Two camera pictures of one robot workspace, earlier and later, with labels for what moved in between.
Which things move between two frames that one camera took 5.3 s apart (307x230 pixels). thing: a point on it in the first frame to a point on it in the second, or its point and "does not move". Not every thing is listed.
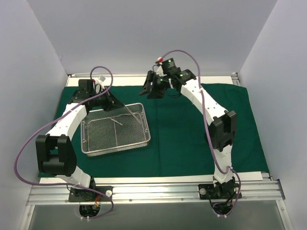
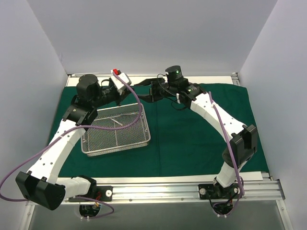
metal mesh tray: (103, 131) does not move
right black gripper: (156, 84) to (155, 88)
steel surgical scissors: (115, 121) does not move
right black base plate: (227, 190) does not move
